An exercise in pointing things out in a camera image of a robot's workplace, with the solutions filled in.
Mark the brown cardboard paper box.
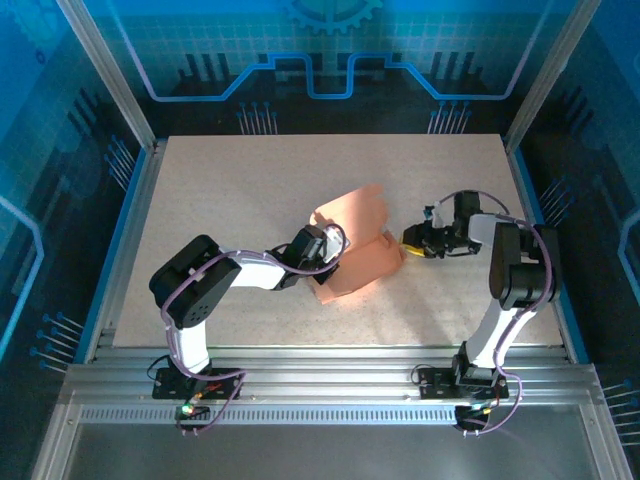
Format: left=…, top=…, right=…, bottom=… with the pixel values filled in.
left=308, top=183, right=406, bottom=307

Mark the aluminium extrusion crossbeam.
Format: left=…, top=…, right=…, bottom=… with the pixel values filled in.
left=59, top=344, right=604, bottom=407

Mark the blue side strip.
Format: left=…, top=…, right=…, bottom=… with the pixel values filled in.
left=513, top=147, right=592, bottom=365
left=73, top=147, right=151, bottom=365

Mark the small LED circuit board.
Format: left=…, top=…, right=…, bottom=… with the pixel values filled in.
left=174, top=399, right=214, bottom=437
left=453, top=402, right=499, bottom=437

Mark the grey metal panel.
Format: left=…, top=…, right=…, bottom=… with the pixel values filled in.
left=29, top=402, right=634, bottom=480

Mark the aluminium side rail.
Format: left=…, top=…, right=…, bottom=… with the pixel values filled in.
left=82, top=142, right=169, bottom=364
left=502, top=139, right=576, bottom=362

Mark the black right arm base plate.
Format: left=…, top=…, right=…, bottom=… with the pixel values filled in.
left=417, top=365, right=510, bottom=401

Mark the slotted metal cable duct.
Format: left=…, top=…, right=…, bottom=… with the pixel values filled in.
left=78, top=405, right=464, bottom=426

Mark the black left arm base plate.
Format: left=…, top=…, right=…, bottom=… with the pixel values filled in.
left=152, top=367, right=245, bottom=401

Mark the aluminium frame post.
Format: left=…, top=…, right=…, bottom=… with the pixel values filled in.
left=503, top=0, right=604, bottom=149
left=55, top=0, right=159, bottom=151

